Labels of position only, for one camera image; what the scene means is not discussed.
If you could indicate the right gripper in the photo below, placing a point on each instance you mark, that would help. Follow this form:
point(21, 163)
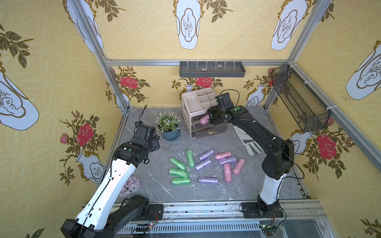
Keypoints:
point(213, 116)

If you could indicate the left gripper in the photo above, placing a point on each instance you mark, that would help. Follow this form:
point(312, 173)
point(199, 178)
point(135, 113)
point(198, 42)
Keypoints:
point(153, 140)

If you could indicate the pink roll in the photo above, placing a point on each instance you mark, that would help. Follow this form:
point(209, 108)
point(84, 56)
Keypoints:
point(222, 155)
point(204, 120)

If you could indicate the beige drawer organizer cabinet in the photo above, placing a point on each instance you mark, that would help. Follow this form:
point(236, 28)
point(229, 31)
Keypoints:
point(195, 103)

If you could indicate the transparent top drawer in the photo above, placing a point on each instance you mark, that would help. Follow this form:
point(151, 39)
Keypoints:
point(199, 130)

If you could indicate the pink roll diagonal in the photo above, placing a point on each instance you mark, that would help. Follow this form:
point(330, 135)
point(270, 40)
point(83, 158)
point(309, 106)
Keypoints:
point(237, 169)

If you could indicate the pink roll vertical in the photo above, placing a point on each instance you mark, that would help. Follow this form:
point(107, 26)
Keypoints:
point(227, 173)

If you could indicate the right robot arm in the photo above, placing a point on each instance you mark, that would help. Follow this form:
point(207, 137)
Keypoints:
point(279, 153)

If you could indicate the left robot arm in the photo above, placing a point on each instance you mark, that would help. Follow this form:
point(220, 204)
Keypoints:
point(96, 220)

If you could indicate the potted green plant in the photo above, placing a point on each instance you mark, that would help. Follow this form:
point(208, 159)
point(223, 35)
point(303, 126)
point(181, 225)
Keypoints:
point(168, 124)

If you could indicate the green roll upper left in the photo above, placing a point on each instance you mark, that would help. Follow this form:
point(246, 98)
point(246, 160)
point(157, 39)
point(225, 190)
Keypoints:
point(177, 163)

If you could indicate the purple artificial flower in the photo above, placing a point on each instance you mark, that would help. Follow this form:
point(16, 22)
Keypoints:
point(131, 186)

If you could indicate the pink roll top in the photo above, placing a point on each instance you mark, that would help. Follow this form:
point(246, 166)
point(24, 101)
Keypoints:
point(222, 155)

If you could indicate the white work glove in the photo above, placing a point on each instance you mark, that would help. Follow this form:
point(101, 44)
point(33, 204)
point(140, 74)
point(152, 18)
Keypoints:
point(251, 146)

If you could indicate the green roll upright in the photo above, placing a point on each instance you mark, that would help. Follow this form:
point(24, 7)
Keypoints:
point(189, 154)

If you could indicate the purple roll right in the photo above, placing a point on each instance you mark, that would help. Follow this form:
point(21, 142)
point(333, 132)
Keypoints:
point(229, 160)

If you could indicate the purple roll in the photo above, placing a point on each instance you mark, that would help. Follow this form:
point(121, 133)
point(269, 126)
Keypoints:
point(229, 160)
point(208, 180)
point(205, 155)
point(202, 164)

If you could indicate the green roll middle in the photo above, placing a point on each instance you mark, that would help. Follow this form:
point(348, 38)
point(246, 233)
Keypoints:
point(178, 173)

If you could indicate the purple roll top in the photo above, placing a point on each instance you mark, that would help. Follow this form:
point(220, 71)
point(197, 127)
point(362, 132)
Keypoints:
point(205, 155)

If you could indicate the green roll bottom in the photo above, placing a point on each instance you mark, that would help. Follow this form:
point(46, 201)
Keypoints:
point(181, 181)

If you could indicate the purple roll middle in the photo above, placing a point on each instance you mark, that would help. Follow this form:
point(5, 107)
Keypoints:
point(202, 164)

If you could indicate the purple roll bottom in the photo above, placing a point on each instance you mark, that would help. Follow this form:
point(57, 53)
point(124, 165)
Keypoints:
point(208, 180)

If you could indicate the grey wall shelf tray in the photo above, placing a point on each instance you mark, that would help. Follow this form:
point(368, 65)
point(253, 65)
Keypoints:
point(212, 68)

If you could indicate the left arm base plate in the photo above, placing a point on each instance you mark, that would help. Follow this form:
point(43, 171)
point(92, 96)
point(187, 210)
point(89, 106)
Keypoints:
point(155, 213)

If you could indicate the black wire mesh basket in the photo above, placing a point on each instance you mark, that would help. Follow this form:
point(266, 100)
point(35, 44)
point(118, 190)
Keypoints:
point(309, 112)

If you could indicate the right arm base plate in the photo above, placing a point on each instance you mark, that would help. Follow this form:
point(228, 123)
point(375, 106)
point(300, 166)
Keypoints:
point(259, 210)

